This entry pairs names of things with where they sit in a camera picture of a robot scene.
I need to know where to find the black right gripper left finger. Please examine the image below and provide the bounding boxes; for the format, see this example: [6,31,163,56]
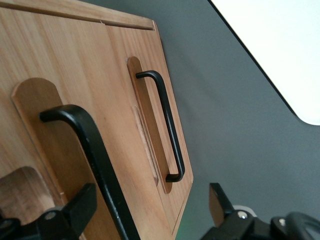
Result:
[0,182,98,240]

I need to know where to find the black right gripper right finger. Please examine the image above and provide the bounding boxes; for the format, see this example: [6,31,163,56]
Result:
[199,182,320,240]

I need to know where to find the black metal drawer handle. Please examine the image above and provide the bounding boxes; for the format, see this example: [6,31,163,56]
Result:
[39,104,141,240]
[135,70,186,184]

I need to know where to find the wooden drawer cabinet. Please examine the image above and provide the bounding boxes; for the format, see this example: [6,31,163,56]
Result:
[0,7,177,240]
[0,0,159,32]

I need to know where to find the wooden drawer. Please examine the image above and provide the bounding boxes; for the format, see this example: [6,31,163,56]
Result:
[100,20,195,240]

